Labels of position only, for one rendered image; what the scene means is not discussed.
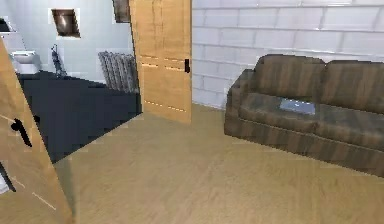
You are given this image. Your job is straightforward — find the white framed dark picture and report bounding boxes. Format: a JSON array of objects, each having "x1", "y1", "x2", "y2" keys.
[{"x1": 48, "y1": 7, "x2": 82, "y2": 40}]

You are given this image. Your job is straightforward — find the grey laptop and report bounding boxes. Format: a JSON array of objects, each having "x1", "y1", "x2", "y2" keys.
[{"x1": 279, "y1": 98, "x2": 316, "y2": 116}]

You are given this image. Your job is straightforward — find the white toilet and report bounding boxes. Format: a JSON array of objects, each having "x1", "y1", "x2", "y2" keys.
[{"x1": 10, "y1": 50, "x2": 42, "y2": 75}]

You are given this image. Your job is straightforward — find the black toilet brush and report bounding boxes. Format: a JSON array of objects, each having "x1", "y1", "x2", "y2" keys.
[{"x1": 50, "y1": 44, "x2": 67, "y2": 78}]

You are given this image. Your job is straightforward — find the light wooden room door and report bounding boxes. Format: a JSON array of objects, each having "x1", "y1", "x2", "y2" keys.
[
  {"x1": 128, "y1": 0, "x2": 193, "y2": 125},
  {"x1": 0, "y1": 37, "x2": 75, "y2": 224}
]

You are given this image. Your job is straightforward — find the grey ribbed radiator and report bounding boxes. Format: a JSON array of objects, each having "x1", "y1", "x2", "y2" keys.
[{"x1": 97, "y1": 50, "x2": 140, "y2": 94}]

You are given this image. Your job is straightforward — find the brown fabric sofa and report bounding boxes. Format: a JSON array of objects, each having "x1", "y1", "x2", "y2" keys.
[{"x1": 223, "y1": 54, "x2": 384, "y2": 179}]

